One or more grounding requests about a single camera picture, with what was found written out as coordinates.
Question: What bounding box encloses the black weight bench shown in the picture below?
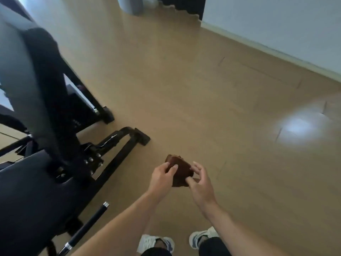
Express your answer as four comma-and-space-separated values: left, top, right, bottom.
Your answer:
0, 0, 151, 256

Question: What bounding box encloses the black barbell bar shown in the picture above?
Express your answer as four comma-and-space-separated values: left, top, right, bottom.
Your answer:
58, 202, 110, 256

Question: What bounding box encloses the person's left white sneaker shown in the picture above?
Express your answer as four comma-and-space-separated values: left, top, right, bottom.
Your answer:
137, 234, 175, 255

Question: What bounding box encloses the person's right hand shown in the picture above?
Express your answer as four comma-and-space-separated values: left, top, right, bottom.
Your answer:
185, 161, 217, 212

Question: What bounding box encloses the person's left hand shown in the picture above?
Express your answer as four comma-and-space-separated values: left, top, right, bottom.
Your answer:
147, 162, 178, 203

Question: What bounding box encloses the person's left forearm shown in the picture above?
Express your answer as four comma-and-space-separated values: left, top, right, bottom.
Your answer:
70, 191, 161, 256

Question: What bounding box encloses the person's black trouser leg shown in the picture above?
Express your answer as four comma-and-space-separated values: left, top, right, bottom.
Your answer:
198, 237, 232, 256
140, 247, 173, 256

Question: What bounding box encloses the black curtain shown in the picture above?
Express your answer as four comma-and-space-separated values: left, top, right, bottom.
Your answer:
157, 0, 207, 21

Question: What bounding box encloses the grey round bin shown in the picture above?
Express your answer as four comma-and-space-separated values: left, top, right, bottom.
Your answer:
117, 0, 146, 16

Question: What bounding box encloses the person's right white sneaker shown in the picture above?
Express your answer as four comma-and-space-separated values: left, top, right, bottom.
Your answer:
189, 226, 219, 249

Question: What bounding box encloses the person's left black trouser leg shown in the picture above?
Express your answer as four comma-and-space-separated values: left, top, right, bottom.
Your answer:
140, 247, 173, 256

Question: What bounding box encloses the person's right black trouser leg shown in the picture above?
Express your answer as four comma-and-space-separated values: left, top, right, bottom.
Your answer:
198, 237, 232, 256

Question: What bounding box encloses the brown leather wallet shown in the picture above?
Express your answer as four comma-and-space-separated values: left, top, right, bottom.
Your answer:
165, 154, 199, 188

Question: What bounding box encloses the person's right forearm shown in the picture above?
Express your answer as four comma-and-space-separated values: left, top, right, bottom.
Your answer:
203, 203, 285, 256

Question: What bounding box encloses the person's white sneaker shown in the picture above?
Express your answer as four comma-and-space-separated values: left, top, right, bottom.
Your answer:
137, 234, 175, 255
189, 226, 219, 249

